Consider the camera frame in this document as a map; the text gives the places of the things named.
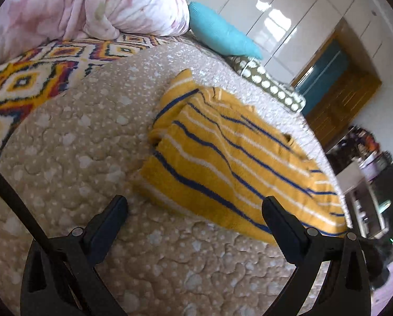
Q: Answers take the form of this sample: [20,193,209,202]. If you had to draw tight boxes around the olive bolster pillow white print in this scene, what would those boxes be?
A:
[226,55,306,113]

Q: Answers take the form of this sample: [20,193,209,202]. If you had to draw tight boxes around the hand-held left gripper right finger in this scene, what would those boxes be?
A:
[261,196,371,316]

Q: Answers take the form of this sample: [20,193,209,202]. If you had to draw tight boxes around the yellow striped sweater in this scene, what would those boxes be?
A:
[140,69,348,246]

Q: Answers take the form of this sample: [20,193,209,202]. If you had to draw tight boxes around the geometric patterned blanket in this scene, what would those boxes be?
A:
[0,33,184,167]

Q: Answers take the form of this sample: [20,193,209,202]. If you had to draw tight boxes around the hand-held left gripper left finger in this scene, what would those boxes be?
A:
[20,195,129,316]

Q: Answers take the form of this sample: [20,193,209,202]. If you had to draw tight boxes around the pink floral duvet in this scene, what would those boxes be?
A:
[0,0,190,70]

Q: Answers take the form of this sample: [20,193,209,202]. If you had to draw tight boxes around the white shelf unit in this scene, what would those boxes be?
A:
[343,158,393,238]

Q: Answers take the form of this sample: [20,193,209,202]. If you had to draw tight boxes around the white glossy wardrobe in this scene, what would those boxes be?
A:
[165,0,393,83]

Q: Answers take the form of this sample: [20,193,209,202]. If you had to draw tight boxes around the beige quilted bedspread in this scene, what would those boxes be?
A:
[0,38,353,316]

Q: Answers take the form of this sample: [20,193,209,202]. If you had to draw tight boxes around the wooden door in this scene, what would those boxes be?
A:
[303,72,381,149]

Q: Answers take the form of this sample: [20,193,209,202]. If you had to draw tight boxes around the black cable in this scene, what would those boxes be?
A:
[0,159,88,316]

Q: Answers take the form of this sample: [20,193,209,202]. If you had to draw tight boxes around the teal glass door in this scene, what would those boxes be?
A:
[295,39,350,116]

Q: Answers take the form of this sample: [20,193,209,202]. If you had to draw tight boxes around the teal pillow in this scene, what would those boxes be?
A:
[188,1,263,60]

